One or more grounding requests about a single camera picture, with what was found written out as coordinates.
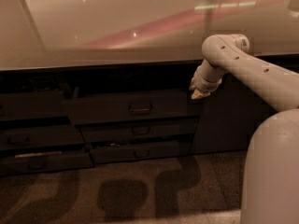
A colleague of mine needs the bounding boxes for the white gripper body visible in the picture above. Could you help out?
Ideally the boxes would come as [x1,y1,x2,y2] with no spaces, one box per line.
[189,70,222,93]

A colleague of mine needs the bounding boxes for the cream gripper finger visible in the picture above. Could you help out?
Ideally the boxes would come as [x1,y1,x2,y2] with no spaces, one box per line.
[191,89,210,100]

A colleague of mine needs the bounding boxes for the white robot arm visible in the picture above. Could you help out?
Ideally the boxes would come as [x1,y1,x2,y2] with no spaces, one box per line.
[190,34,299,224]

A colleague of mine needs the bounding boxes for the dark cabinet door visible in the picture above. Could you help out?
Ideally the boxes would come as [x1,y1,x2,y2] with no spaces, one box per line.
[190,56,281,156]

